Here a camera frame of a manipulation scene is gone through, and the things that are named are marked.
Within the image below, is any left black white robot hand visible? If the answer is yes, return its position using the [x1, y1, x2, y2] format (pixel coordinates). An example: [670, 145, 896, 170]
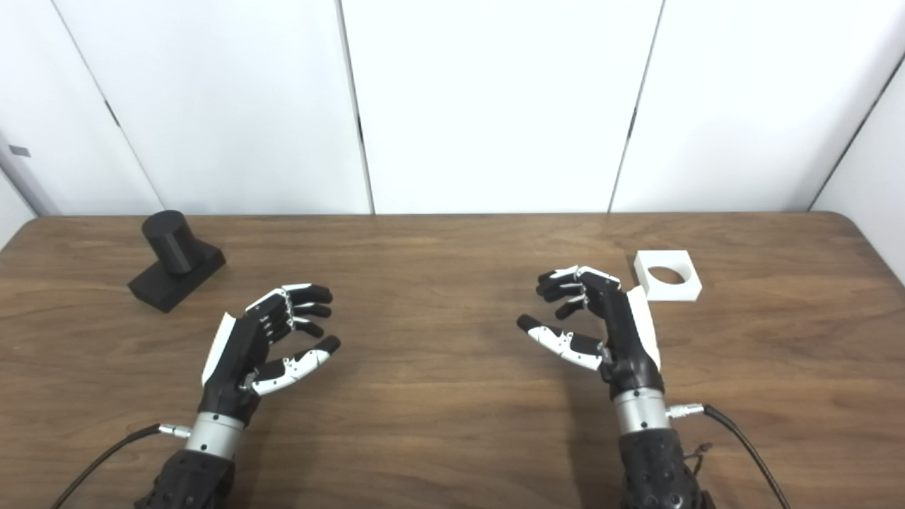
[198, 283, 341, 426]

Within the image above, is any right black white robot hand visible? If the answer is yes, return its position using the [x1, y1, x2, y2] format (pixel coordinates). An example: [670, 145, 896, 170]
[516, 265, 667, 401]

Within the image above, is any white square piece with hole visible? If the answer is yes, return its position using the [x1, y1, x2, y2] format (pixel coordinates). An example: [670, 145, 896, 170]
[633, 250, 703, 303]

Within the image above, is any black cylindrical peg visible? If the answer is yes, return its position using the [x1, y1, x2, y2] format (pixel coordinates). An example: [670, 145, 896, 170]
[127, 210, 227, 313]

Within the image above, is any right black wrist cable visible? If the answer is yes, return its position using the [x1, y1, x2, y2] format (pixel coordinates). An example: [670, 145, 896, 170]
[668, 403, 793, 509]

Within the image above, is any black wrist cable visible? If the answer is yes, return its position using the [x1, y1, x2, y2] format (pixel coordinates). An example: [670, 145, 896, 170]
[668, 403, 793, 509]
[49, 423, 193, 509]

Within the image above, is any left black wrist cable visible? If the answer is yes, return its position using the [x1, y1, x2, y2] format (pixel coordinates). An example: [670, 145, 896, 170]
[49, 423, 193, 509]

